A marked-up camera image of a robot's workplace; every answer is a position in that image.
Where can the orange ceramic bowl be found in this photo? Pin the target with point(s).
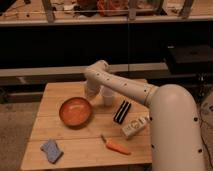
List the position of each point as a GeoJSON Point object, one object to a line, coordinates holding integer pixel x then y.
{"type": "Point", "coordinates": [75, 111]}

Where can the black striped rectangular block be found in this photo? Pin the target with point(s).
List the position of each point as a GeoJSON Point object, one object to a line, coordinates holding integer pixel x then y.
{"type": "Point", "coordinates": [122, 112]}

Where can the white plastic cup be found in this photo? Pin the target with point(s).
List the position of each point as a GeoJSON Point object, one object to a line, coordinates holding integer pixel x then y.
{"type": "Point", "coordinates": [107, 96]}

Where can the orange toy carrot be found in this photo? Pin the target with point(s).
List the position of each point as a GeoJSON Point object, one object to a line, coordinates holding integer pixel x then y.
{"type": "Point", "coordinates": [112, 145]}

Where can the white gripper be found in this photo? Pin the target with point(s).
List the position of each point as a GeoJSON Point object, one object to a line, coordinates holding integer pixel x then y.
{"type": "Point", "coordinates": [90, 95]}

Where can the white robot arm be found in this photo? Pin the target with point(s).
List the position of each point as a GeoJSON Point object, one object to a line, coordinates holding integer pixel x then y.
{"type": "Point", "coordinates": [176, 142]}

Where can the black box on shelf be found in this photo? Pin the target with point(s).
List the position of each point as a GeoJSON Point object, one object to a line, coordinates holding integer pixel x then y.
{"type": "Point", "coordinates": [190, 59]}

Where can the white plastic bottle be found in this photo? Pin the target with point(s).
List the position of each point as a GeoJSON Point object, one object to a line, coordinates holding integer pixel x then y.
{"type": "Point", "coordinates": [135, 126]}

